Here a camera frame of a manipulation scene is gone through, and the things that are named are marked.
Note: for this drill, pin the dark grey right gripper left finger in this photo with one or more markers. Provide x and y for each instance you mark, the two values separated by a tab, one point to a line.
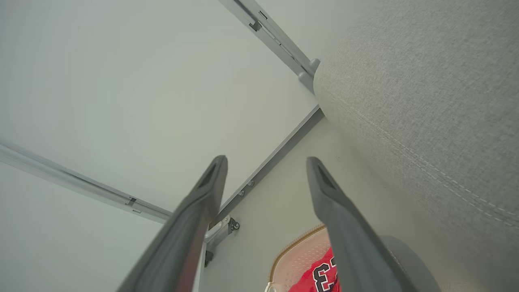
178	243

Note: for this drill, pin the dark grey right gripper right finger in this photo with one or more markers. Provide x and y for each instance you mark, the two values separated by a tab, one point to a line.
352	243

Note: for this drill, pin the red shorts with white stripes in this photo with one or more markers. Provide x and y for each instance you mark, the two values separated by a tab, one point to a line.
314	275

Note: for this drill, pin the light grey fabric sofa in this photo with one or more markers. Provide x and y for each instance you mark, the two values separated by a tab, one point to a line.
425	101

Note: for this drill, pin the cream laundry basket brown rim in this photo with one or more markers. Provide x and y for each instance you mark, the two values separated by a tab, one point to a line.
298	255

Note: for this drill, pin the black caster wheel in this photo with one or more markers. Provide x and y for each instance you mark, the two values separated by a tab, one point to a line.
234	225

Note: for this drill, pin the white partition panel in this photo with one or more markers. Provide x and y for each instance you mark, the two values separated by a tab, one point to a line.
61	243
142	101
308	20

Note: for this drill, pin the silver partition foot bracket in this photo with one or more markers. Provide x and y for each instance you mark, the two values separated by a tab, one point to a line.
217	235

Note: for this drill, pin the small grey rail knob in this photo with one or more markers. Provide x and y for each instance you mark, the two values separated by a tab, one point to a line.
241	193
251	183

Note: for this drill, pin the grey partition bottom rail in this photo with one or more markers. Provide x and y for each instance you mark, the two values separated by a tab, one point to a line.
279	156

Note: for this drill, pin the grey metal partition post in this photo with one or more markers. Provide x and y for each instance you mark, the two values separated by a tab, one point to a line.
279	40
81	182

